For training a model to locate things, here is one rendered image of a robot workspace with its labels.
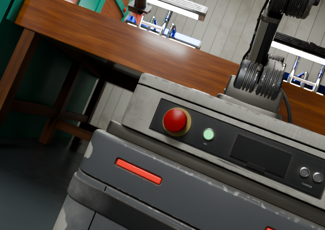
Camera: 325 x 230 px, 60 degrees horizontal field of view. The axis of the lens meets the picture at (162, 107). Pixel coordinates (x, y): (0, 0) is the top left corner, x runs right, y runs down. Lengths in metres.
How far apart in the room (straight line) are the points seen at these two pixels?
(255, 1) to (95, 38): 2.67
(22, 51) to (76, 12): 0.31
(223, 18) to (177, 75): 2.46
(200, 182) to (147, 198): 0.09
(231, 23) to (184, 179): 3.21
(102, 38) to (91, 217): 0.94
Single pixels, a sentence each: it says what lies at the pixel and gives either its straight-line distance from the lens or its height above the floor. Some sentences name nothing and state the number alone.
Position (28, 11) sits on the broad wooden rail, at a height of 0.65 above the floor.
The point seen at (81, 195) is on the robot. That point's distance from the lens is 0.53.
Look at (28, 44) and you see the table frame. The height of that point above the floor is 0.51.
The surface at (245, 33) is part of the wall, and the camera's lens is 3.55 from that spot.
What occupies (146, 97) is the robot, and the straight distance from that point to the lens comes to 0.53.
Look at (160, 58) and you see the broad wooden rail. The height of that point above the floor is 0.67.
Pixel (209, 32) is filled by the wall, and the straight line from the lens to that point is 3.57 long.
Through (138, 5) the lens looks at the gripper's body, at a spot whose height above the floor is 0.87.
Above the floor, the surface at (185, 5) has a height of 1.07.
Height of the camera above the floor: 0.39
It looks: 4 degrees up
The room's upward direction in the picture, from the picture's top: 22 degrees clockwise
